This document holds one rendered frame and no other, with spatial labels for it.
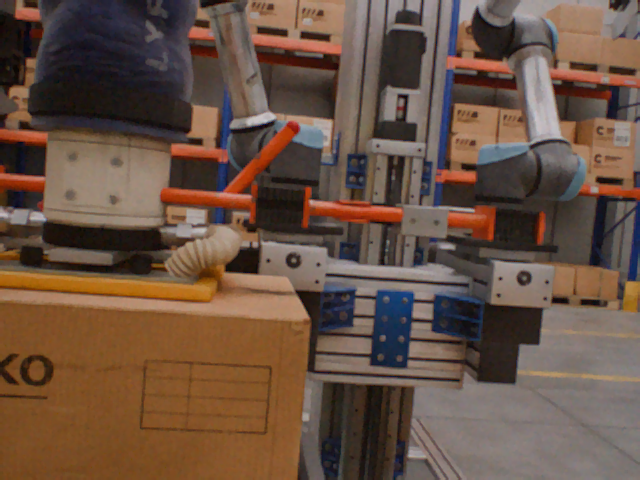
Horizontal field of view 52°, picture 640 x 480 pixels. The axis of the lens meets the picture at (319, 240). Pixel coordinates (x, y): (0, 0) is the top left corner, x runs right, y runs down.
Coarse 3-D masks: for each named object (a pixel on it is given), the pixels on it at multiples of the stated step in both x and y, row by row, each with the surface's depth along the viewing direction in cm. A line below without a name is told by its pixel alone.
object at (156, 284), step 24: (0, 264) 84; (24, 264) 84; (48, 264) 88; (144, 264) 86; (24, 288) 81; (48, 288) 81; (72, 288) 82; (96, 288) 82; (120, 288) 82; (144, 288) 82; (168, 288) 83; (192, 288) 83; (216, 288) 91
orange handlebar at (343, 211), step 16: (0, 176) 91; (16, 176) 91; (32, 176) 92; (176, 192) 93; (192, 192) 94; (208, 192) 94; (240, 208) 95; (320, 208) 95; (336, 208) 95; (352, 208) 96; (368, 208) 96; (384, 208) 96; (448, 224) 97; (464, 224) 97; (480, 224) 98; (544, 224) 100
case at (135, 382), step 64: (0, 320) 75; (64, 320) 75; (128, 320) 76; (192, 320) 77; (256, 320) 78; (0, 384) 75; (64, 384) 76; (128, 384) 77; (192, 384) 78; (256, 384) 79; (0, 448) 76; (64, 448) 76; (128, 448) 77; (192, 448) 78; (256, 448) 79
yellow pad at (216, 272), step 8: (168, 248) 105; (0, 256) 99; (8, 256) 99; (16, 256) 99; (48, 256) 101; (64, 264) 100; (72, 264) 100; (80, 264) 100; (120, 264) 101; (128, 264) 101; (152, 264) 102; (160, 264) 102; (200, 272) 102; (208, 272) 102; (216, 272) 102
